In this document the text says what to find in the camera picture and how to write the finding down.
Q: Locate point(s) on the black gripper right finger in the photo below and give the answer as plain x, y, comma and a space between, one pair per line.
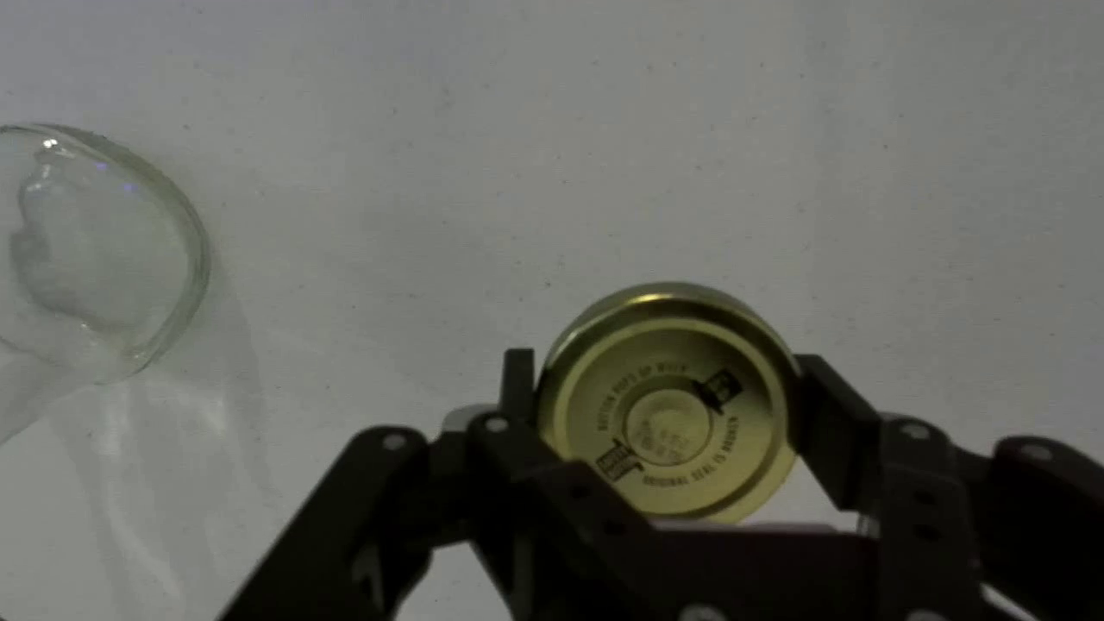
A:
987, 529

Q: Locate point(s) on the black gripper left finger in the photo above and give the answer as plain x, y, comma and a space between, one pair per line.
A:
484, 519

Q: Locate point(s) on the gold metal jar lid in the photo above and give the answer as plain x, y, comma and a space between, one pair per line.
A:
673, 401

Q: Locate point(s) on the clear glass jar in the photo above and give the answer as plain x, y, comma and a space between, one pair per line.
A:
103, 254

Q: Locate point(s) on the white rectangular board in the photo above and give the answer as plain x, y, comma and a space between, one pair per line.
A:
690, 139

